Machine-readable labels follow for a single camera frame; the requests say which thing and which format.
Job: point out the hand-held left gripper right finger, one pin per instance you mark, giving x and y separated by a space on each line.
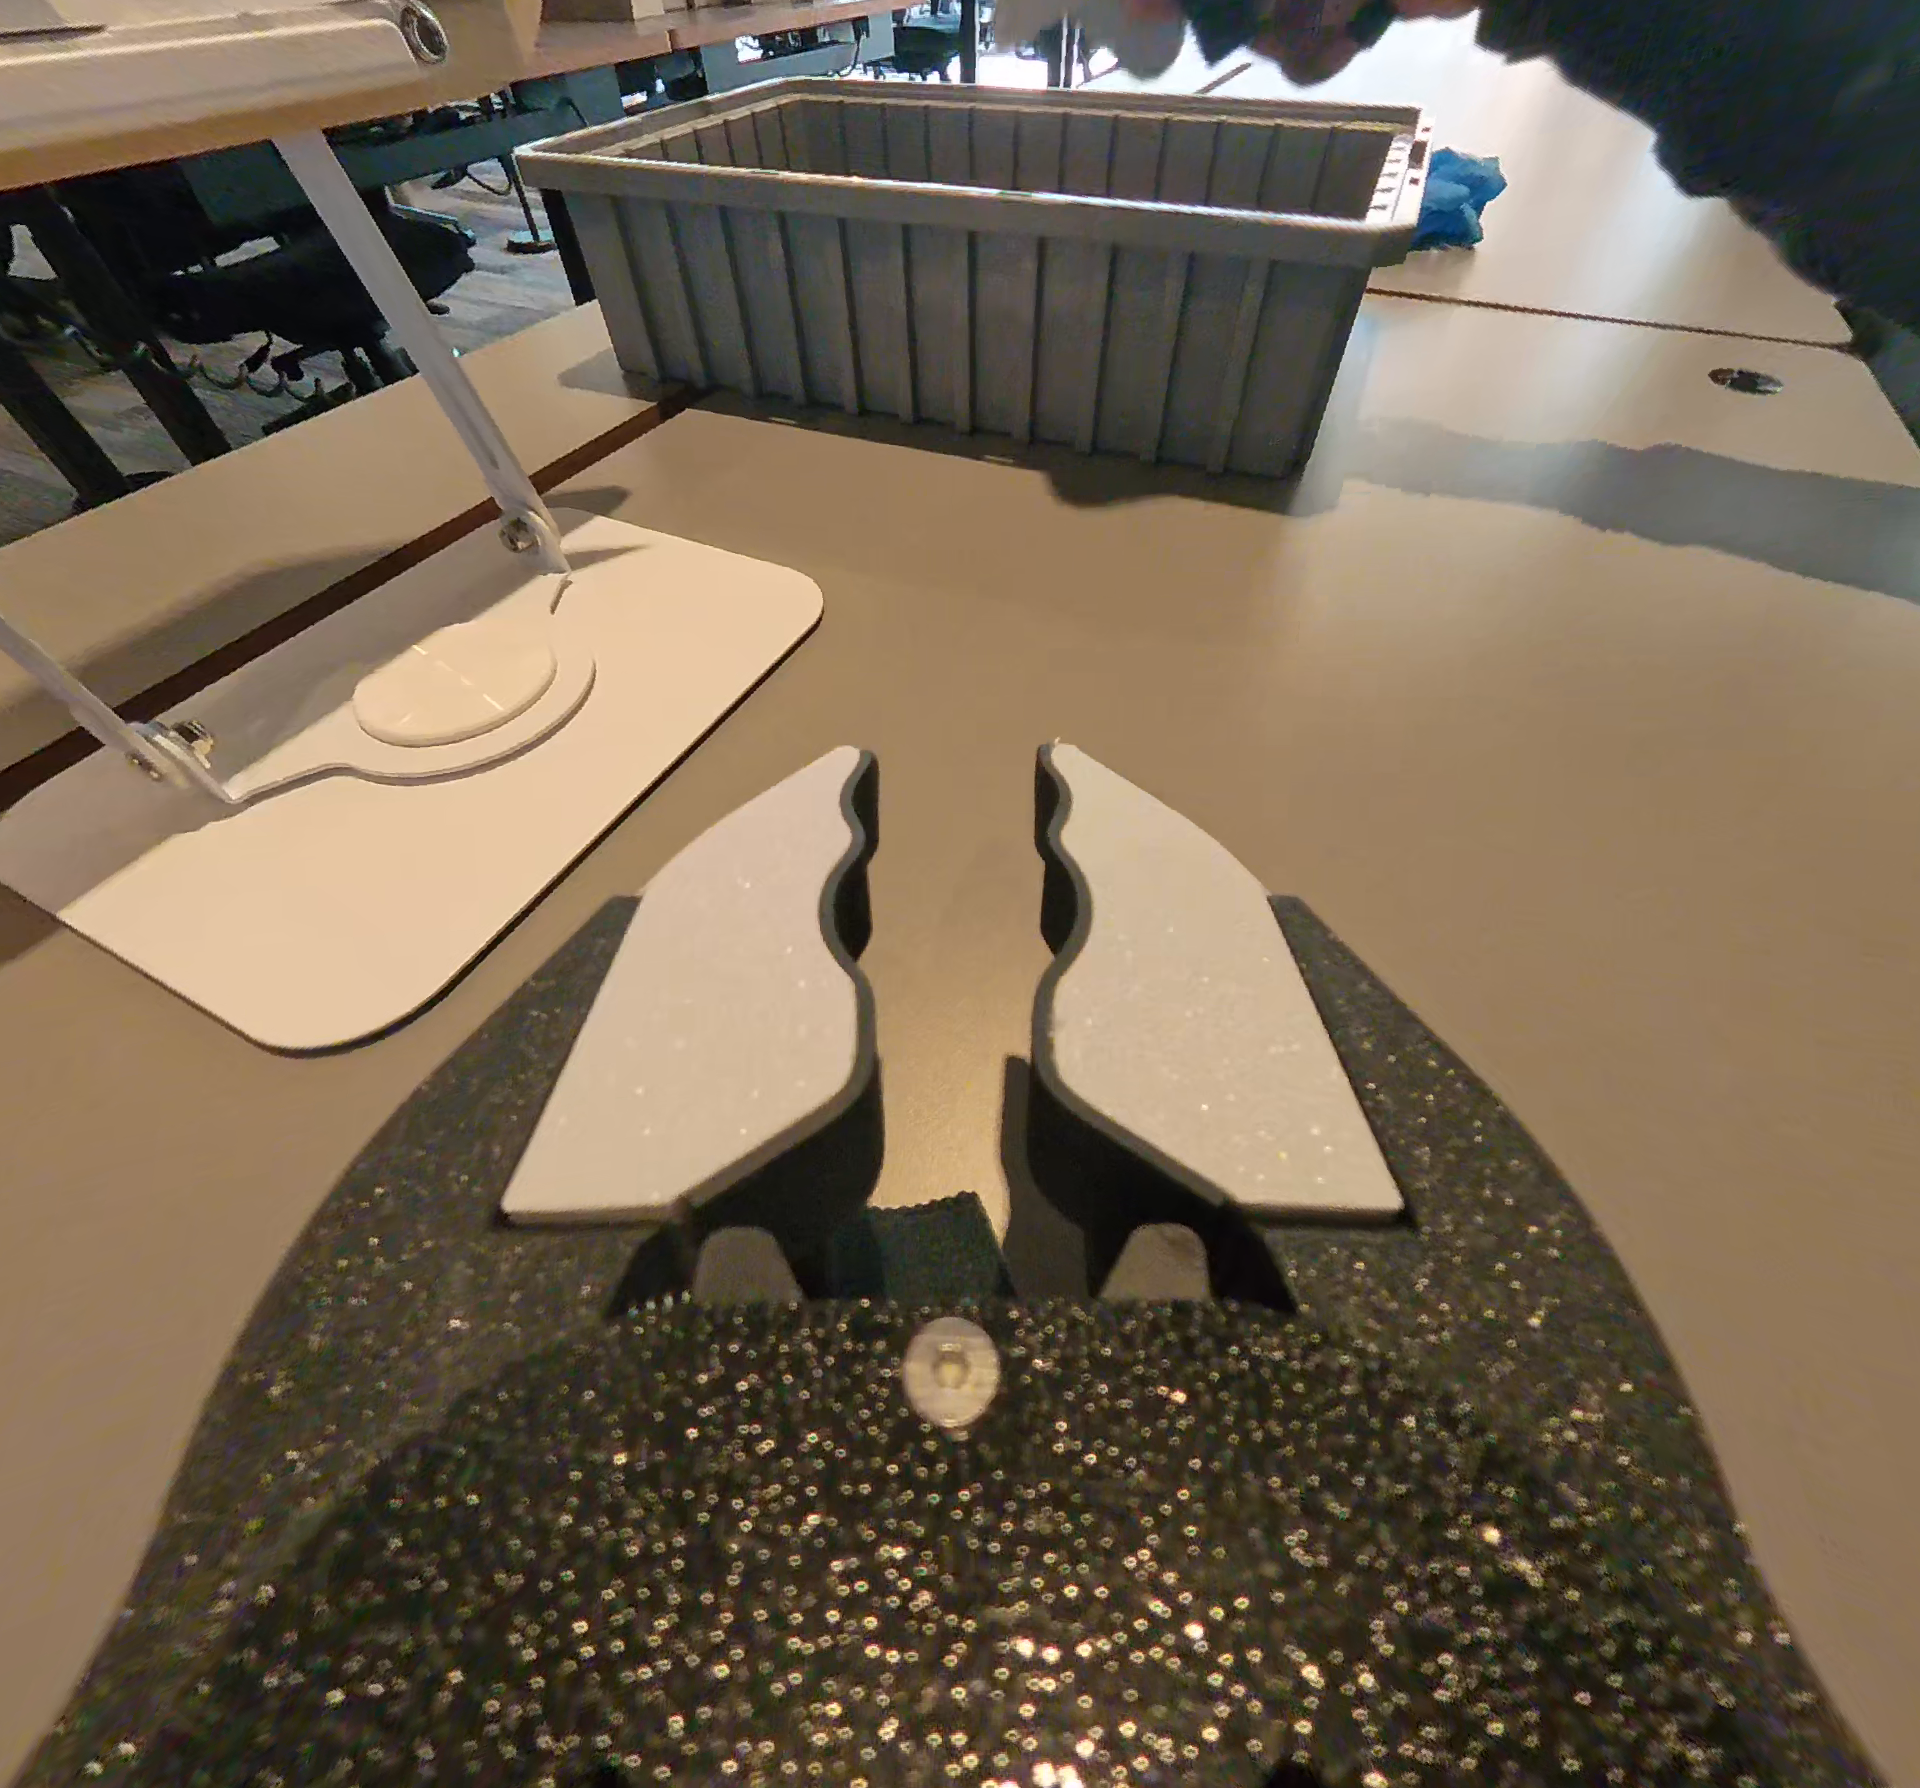
1200 1040

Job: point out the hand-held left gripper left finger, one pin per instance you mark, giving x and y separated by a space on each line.
720 1040

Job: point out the person's right forearm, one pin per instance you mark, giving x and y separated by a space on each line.
1724 19

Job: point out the wooden top office desk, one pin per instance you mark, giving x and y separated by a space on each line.
751 19

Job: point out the white instruction board stand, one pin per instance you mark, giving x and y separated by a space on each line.
450 799

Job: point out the blue crumpled glove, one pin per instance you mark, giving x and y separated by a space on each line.
1455 199

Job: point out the black swivel chair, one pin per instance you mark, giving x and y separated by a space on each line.
299 258

